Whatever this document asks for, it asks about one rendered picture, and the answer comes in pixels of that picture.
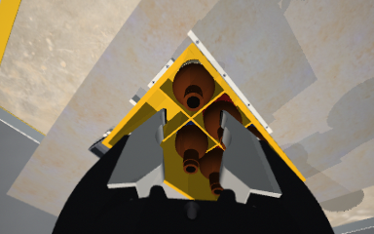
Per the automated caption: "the brown glass bottle with beige label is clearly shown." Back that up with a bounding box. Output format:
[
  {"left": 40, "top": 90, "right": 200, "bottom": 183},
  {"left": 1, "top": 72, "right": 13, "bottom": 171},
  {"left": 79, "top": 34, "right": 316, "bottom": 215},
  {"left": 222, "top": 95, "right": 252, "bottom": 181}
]
[{"left": 172, "top": 59, "right": 215, "bottom": 111}]

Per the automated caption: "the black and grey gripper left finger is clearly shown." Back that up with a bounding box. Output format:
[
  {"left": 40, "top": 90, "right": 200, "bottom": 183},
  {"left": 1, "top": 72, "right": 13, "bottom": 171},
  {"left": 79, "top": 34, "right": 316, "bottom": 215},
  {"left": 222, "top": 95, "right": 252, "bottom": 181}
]
[{"left": 52, "top": 108, "right": 167, "bottom": 234}]

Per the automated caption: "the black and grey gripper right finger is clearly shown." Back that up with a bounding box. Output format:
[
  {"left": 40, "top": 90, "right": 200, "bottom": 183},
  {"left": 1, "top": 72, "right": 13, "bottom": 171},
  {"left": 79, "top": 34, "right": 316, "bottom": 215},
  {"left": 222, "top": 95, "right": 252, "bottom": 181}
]
[{"left": 219, "top": 110, "right": 335, "bottom": 234}]

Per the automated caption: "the yellow crate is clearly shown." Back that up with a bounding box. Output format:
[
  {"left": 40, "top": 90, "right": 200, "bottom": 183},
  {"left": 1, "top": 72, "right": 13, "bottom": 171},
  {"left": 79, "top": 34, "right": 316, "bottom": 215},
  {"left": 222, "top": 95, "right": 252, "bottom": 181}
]
[{"left": 102, "top": 44, "right": 305, "bottom": 201}]

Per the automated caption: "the grey rectangular tray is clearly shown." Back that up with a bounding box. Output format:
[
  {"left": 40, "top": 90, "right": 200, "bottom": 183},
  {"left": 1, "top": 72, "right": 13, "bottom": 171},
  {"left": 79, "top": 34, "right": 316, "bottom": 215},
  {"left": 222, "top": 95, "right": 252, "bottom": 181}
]
[{"left": 89, "top": 136, "right": 110, "bottom": 159}]

